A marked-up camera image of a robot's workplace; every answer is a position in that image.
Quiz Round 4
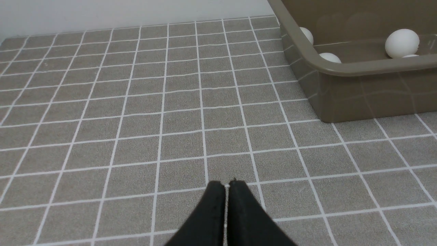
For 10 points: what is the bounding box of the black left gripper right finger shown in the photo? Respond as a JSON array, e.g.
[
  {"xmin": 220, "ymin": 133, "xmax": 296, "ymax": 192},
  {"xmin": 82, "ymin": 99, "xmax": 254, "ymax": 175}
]
[{"xmin": 227, "ymin": 180, "xmax": 296, "ymax": 246}]

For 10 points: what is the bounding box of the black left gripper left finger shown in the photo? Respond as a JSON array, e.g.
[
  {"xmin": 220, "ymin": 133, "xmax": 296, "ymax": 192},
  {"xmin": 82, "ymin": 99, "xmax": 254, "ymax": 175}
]
[{"xmin": 165, "ymin": 181, "xmax": 226, "ymax": 246}]

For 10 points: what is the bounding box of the olive plastic bin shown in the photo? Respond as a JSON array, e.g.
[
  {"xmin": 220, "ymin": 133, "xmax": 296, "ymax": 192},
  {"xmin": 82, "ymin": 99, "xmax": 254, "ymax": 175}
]
[{"xmin": 269, "ymin": 0, "xmax": 437, "ymax": 123}]

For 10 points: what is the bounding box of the white ping-pong ball with mark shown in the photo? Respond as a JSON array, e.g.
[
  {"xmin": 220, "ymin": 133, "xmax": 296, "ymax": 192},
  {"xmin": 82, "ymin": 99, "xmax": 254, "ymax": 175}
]
[{"xmin": 384, "ymin": 29, "xmax": 420, "ymax": 58}]

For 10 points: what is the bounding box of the grey checkered tablecloth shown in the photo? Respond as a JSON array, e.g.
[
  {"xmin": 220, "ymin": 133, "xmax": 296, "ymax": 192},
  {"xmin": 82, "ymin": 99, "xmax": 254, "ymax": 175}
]
[{"xmin": 0, "ymin": 16, "xmax": 436, "ymax": 246}]

